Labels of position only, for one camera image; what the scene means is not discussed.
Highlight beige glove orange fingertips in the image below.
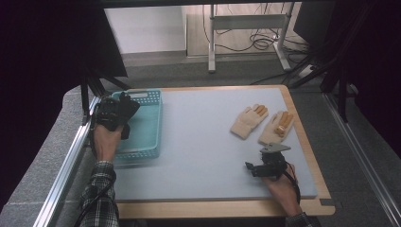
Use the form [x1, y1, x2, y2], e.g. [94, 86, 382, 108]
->
[230, 104, 270, 140]
[258, 111, 295, 147]

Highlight person's left hand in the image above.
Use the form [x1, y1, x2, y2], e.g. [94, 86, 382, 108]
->
[93, 126, 124, 164]

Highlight white metal desk frame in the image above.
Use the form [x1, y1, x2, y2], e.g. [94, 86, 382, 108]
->
[207, 3, 292, 74]

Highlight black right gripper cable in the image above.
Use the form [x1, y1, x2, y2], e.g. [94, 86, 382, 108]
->
[285, 162, 301, 202]

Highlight person's right hand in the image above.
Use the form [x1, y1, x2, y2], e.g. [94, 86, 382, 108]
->
[263, 164, 303, 218]

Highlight aluminium rail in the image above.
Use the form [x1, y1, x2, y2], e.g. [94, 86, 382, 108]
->
[32, 96, 102, 227]
[324, 93, 401, 218]

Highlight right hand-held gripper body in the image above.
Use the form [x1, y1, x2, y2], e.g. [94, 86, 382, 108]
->
[259, 143, 291, 181]

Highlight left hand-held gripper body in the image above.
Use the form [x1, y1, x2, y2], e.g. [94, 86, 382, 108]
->
[94, 96, 124, 131]

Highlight dark curtain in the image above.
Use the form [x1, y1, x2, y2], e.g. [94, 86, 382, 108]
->
[334, 0, 401, 152]
[0, 0, 127, 209]

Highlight turquoise plastic basket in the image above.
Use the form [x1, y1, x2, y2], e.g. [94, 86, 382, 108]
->
[110, 89, 164, 160]

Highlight black tripod stand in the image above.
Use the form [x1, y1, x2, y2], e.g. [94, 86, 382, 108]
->
[289, 46, 351, 124]
[79, 67, 131, 126]

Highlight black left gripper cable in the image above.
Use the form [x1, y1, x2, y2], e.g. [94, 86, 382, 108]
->
[74, 181, 114, 227]

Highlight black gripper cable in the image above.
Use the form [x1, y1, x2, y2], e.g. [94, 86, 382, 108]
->
[285, 162, 301, 202]
[74, 181, 114, 227]

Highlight white power strip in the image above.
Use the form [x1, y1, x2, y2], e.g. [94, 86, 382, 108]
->
[297, 64, 315, 79]

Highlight grey foam mat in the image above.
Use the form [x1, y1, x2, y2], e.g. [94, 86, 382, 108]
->
[113, 87, 319, 202]

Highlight tangle of black floor cables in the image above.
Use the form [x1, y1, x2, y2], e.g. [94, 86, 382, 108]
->
[201, 3, 310, 53]

